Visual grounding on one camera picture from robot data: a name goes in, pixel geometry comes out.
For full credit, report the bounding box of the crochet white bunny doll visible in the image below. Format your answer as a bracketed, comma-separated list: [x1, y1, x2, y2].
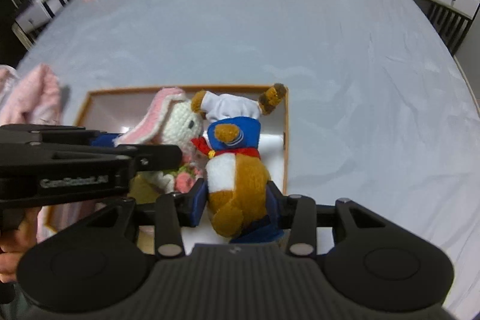
[115, 87, 203, 193]

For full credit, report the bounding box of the brown bear plush sailor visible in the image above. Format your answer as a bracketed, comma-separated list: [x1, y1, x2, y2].
[191, 84, 287, 239]

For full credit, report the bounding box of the person left hand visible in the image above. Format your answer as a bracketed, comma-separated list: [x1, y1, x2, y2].
[0, 207, 41, 283]

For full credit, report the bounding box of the pink grey folded quilt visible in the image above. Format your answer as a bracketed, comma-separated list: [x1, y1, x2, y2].
[1, 63, 62, 126]

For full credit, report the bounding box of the left nightstand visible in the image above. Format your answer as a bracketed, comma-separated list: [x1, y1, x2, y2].
[12, 0, 72, 51]

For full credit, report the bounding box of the grey bed sheet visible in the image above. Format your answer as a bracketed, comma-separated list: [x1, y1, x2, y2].
[18, 0, 479, 319]

